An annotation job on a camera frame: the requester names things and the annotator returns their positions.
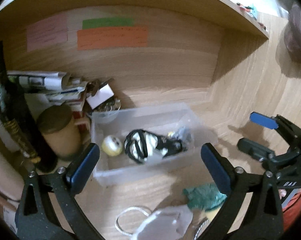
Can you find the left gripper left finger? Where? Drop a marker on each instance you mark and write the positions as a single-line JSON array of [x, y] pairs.
[[36, 218]]

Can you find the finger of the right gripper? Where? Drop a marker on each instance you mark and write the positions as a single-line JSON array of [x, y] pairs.
[[286, 129], [255, 150]]

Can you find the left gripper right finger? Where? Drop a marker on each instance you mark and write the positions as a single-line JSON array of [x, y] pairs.
[[263, 218]]

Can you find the yellow sponge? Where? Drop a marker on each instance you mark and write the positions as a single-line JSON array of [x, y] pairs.
[[211, 214]]

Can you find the green knit cloth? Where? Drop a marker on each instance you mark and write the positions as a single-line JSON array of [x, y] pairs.
[[205, 197]]

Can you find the silver sequin pouch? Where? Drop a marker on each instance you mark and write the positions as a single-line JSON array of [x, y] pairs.
[[183, 135]]

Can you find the yellow plush ball toy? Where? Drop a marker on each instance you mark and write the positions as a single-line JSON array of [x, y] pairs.
[[112, 146]]

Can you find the black strap headband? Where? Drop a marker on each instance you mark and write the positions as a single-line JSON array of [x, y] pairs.
[[143, 147]]

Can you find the person's hand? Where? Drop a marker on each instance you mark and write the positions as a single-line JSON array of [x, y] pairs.
[[282, 193]]

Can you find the beige cylinder container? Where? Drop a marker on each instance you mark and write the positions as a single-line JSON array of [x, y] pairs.
[[58, 127]]

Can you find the white ear loop mask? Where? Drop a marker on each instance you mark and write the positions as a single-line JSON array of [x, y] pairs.
[[130, 219]]

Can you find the dark wine bottle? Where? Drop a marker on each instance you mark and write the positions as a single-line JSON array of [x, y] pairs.
[[20, 124]]

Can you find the clear plastic storage bin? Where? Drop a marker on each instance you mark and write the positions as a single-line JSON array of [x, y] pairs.
[[160, 119]]

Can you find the stack of newspapers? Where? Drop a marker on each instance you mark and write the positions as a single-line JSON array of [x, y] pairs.
[[57, 86]]

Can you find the orange sticky note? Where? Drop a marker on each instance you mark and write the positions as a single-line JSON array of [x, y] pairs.
[[112, 37]]

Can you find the pink sticky note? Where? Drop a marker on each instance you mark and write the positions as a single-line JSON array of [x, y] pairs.
[[47, 32]]

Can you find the green sticky note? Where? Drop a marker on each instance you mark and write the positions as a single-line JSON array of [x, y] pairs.
[[107, 22]]

